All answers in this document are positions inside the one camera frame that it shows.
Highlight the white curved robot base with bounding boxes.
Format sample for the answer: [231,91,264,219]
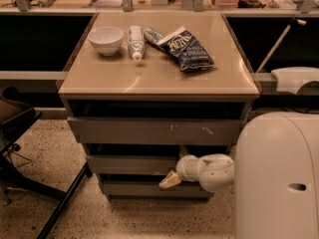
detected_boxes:
[271,67,319,95]

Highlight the grey bottom drawer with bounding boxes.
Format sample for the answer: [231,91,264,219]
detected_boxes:
[99,182,213,198]

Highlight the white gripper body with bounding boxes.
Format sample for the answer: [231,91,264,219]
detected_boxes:
[175,155,199,182]

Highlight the black floor cable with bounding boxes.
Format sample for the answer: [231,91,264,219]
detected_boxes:
[6,148,34,169]

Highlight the white leaning stick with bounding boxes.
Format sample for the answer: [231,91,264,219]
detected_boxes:
[255,18,307,73]

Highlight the blue vinegar chip bag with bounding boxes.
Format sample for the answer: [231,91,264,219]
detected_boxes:
[144,27,214,73]

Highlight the black office chair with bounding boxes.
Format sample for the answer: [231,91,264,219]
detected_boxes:
[0,86,93,239]

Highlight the grey drawer cabinet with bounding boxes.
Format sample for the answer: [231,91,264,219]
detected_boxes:
[56,11,262,203]

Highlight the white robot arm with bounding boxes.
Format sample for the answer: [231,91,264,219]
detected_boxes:
[159,112,319,239]

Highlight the grey drawer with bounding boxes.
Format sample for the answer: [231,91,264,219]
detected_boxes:
[99,182,213,198]
[87,155,179,175]
[68,117,243,146]

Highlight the white bowl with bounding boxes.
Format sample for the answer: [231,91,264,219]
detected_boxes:
[88,27,124,56]

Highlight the grey top drawer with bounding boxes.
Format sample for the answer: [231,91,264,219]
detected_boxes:
[68,117,243,146]

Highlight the clear plastic water bottle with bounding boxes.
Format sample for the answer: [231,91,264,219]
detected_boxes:
[128,25,145,62]

